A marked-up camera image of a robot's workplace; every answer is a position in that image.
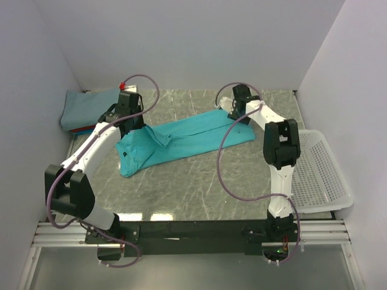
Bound turquoise polo shirt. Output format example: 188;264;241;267
114;109;256;178

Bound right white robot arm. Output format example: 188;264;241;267
229;83;301;241

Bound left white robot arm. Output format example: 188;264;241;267
44;90;145;243

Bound folded red t shirt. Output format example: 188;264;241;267
71;125;95;133

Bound folded grey-blue t shirt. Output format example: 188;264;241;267
60;88;120;131

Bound folded teal t shirt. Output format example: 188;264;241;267
73;131;91;136

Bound white plastic basket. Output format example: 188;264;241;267
291;129;353;214

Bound black base beam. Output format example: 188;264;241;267
84;219;303;258

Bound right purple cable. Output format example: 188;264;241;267
215;81;301;265

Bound purple cable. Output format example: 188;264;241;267
45;74;160;269
215;81;301;265

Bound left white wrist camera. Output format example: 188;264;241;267
119;82;138;94

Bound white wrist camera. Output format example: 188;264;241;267
215;97;233;114
119;82;138;94

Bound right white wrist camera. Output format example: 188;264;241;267
215;97;233;114

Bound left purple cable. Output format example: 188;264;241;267
45;74;160;269

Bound aluminium frame rail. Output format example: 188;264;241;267
31;220;351;248

